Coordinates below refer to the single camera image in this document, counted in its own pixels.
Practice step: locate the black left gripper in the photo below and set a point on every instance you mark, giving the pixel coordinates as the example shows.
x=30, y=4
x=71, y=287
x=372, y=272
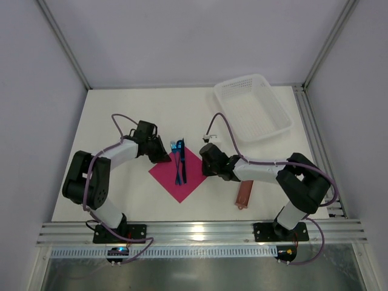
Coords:
x=156, y=148

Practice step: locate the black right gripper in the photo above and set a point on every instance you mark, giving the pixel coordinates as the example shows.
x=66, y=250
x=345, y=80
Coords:
x=208, y=167

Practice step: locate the blue metallic fork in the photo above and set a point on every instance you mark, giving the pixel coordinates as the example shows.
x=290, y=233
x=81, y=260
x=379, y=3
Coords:
x=175, y=155

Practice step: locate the pink paper napkin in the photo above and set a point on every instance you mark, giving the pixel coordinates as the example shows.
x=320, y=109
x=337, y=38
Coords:
x=169, y=176

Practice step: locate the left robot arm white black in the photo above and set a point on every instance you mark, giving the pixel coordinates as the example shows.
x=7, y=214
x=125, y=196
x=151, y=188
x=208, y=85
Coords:
x=88, y=177

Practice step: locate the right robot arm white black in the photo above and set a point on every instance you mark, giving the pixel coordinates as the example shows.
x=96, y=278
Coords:
x=303, y=183

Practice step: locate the brown utensil tray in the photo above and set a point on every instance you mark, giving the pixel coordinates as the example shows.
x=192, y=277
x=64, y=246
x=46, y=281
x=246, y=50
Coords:
x=243, y=195

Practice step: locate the white plastic basket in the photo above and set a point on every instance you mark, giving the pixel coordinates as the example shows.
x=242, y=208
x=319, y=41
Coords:
x=252, y=108

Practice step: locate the left controller board black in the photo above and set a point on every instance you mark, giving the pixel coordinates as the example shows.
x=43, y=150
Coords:
x=118, y=256

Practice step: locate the controller board black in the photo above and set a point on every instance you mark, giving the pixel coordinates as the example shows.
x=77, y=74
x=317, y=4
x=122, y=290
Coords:
x=118, y=256
x=286, y=256

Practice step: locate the right controller board black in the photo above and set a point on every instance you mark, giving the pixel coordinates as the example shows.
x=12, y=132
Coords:
x=286, y=256

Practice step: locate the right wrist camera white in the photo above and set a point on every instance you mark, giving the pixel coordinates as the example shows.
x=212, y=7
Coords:
x=214, y=139

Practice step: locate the white slotted cable duct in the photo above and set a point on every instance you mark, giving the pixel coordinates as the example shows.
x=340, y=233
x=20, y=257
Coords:
x=154, y=252

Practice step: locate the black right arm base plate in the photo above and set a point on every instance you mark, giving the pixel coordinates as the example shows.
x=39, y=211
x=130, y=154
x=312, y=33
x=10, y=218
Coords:
x=268, y=232

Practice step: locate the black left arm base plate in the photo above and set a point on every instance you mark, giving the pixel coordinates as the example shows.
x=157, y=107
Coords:
x=136, y=233

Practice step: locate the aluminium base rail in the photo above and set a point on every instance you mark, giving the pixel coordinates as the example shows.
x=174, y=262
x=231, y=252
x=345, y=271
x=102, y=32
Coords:
x=336, y=231

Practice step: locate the right side aluminium rail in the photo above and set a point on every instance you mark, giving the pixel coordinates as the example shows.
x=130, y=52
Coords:
x=319, y=153

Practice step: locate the left aluminium frame post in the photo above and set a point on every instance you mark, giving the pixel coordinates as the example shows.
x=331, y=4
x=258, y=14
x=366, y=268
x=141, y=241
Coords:
x=63, y=43

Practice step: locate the aluminium frame post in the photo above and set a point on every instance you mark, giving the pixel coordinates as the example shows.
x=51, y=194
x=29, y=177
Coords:
x=336, y=30
x=63, y=43

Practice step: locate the right aluminium frame post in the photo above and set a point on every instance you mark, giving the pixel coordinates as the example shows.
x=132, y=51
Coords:
x=336, y=30

